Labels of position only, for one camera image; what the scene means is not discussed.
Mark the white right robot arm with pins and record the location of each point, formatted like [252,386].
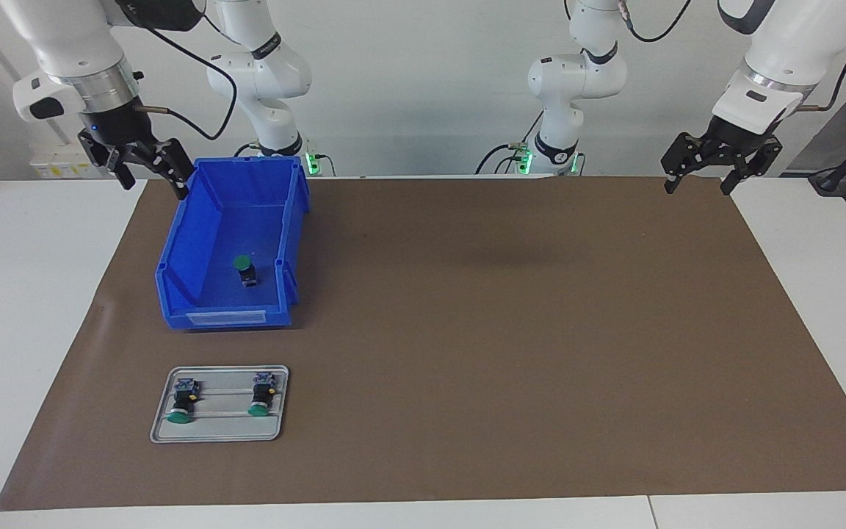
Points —
[70,37]

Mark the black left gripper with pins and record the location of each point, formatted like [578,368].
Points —
[739,139]

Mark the brown table mat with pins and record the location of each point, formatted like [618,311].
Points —
[467,330]

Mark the white wall socket box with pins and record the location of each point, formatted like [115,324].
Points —
[56,162]

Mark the green push button switch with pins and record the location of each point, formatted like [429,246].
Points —
[244,263]
[258,410]
[179,416]

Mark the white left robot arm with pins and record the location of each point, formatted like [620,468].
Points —
[790,44]

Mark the gray metal tray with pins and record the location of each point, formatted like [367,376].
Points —
[166,433]

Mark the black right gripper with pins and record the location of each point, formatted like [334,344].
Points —
[114,125]

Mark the blue plastic storage bin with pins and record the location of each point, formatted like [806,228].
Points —
[203,279]

